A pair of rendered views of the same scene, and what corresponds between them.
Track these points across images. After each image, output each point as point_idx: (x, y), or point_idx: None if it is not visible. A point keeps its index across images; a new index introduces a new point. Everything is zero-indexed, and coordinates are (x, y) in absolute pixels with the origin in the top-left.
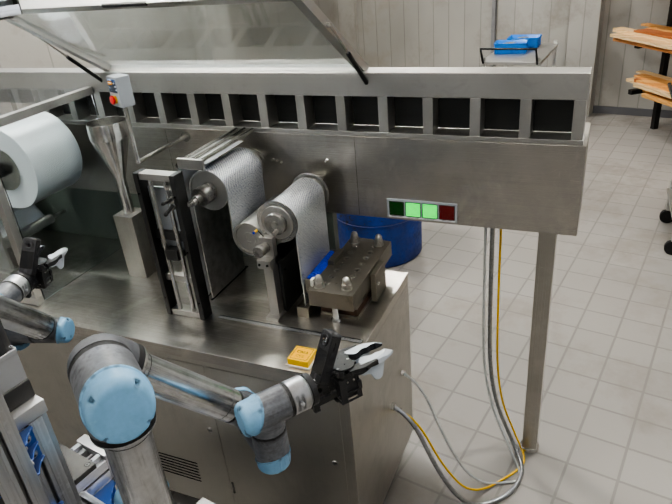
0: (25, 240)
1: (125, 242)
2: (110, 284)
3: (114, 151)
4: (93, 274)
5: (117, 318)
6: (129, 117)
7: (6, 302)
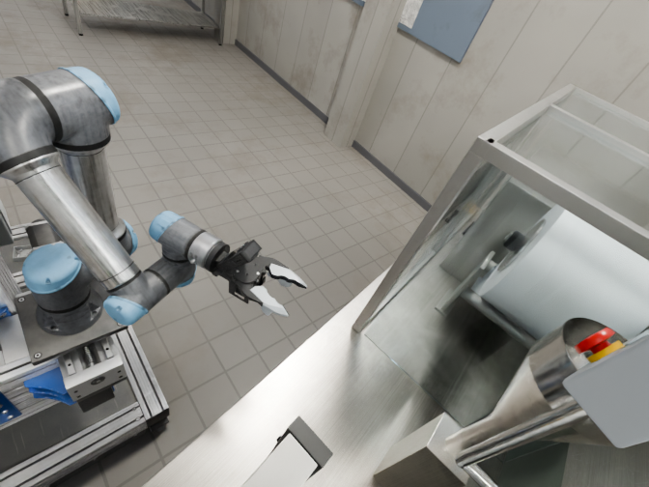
0: (249, 242)
1: (412, 437)
2: (373, 414)
3: (523, 397)
4: (409, 394)
5: (273, 414)
6: (565, 423)
7: (35, 198)
